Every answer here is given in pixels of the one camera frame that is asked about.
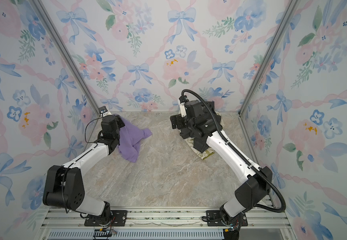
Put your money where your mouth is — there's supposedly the purple cloth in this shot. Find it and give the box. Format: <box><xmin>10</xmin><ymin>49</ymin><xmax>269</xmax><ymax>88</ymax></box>
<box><xmin>115</xmin><ymin>115</ymin><xmax>152</xmax><ymax>163</ymax></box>

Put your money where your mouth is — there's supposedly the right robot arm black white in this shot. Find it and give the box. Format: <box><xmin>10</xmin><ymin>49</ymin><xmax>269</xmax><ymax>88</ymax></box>
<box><xmin>170</xmin><ymin>100</ymin><xmax>272</xmax><ymax>226</ymax></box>

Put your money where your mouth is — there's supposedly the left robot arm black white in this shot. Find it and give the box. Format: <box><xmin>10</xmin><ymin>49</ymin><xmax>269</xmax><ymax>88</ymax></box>
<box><xmin>43</xmin><ymin>115</ymin><xmax>125</xmax><ymax>218</ymax></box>

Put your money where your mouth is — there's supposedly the dark grey cloth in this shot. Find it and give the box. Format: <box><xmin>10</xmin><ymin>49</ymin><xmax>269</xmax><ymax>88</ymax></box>
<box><xmin>192</xmin><ymin>102</ymin><xmax>221</xmax><ymax>153</ymax></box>

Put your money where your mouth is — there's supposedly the cream green patterned cloth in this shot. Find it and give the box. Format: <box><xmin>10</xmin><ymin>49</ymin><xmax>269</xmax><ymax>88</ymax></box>
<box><xmin>176</xmin><ymin>107</ymin><xmax>225</xmax><ymax>161</ymax></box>

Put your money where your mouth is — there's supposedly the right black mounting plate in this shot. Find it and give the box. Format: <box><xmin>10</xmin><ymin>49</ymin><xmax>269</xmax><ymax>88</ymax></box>
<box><xmin>201</xmin><ymin>210</ymin><xmax>248</xmax><ymax>228</ymax></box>

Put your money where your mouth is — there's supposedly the black mounting plate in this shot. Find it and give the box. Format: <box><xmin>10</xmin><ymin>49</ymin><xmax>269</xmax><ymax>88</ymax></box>
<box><xmin>201</xmin><ymin>210</ymin><xmax>248</xmax><ymax>228</ymax></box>
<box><xmin>84</xmin><ymin>210</ymin><xmax>128</xmax><ymax>227</ymax></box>

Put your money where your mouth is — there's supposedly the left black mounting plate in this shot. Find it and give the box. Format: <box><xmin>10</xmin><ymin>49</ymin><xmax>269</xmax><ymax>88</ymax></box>
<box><xmin>84</xmin><ymin>210</ymin><xmax>128</xmax><ymax>227</ymax></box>

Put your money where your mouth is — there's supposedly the white ventilation grille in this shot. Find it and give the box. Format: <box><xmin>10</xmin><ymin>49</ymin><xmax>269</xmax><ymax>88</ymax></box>
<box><xmin>43</xmin><ymin>229</ymin><xmax>224</xmax><ymax>240</ymax></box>

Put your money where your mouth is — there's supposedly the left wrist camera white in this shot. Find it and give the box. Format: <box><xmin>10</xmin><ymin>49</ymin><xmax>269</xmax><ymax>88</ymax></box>
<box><xmin>99</xmin><ymin>106</ymin><xmax>112</xmax><ymax>117</ymax></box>

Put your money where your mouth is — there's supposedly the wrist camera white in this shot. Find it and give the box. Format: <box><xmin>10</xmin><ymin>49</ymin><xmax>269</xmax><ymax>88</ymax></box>
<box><xmin>99</xmin><ymin>106</ymin><xmax>112</xmax><ymax>117</ymax></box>
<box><xmin>178</xmin><ymin>102</ymin><xmax>186</xmax><ymax>118</ymax></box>

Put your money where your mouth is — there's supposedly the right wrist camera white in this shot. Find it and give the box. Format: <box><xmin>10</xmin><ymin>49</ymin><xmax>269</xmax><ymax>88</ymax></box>
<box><xmin>178</xmin><ymin>102</ymin><xmax>186</xmax><ymax>118</ymax></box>

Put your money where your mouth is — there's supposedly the right aluminium corner post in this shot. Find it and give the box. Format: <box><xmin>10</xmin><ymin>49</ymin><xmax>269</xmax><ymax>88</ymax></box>
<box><xmin>238</xmin><ymin>0</ymin><xmax>299</xmax><ymax>118</ymax></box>

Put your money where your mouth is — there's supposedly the aluminium corner post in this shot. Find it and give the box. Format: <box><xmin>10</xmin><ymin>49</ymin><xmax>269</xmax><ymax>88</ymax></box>
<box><xmin>238</xmin><ymin>0</ymin><xmax>299</xmax><ymax>118</ymax></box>
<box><xmin>29</xmin><ymin>0</ymin><xmax>100</xmax><ymax>115</ymax></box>

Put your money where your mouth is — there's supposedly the left aluminium corner post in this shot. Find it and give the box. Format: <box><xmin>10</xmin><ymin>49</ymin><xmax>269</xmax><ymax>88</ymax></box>
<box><xmin>29</xmin><ymin>0</ymin><xmax>100</xmax><ymax>115</ymax></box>

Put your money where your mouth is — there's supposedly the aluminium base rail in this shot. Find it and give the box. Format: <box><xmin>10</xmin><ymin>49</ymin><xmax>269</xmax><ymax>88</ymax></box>
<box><xmin>35</xmin><ymin>207</ymin><xmax>296</xmax><ymax>240</ymax></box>

